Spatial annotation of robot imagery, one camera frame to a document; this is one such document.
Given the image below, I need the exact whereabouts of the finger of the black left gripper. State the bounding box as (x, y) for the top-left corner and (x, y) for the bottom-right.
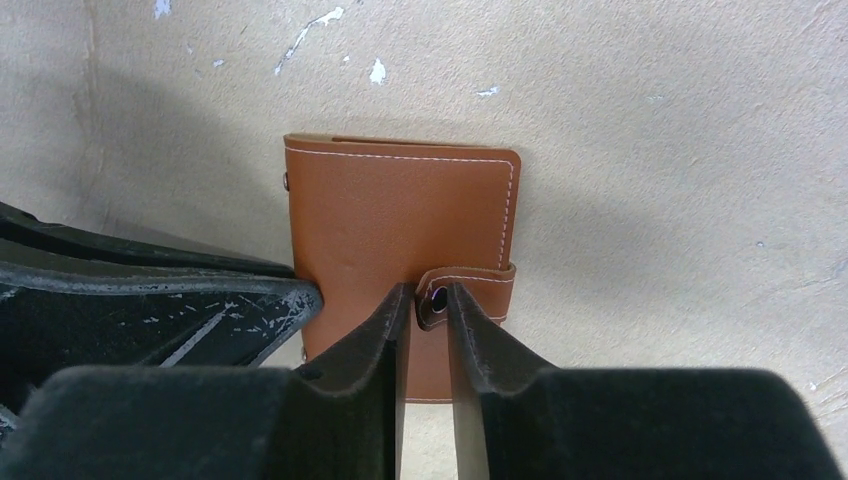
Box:
(1, 241), (323, 416)
(1, 203), (295, 278)

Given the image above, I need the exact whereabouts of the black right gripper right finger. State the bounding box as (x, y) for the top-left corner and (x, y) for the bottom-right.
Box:
(446, 283), (842, 479)

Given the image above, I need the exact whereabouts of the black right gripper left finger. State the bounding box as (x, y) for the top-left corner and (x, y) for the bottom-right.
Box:
(1, 283), (414, 479)

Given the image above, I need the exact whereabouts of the brown leather card holder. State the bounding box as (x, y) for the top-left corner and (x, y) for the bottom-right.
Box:
(284, 133), (521, 404)

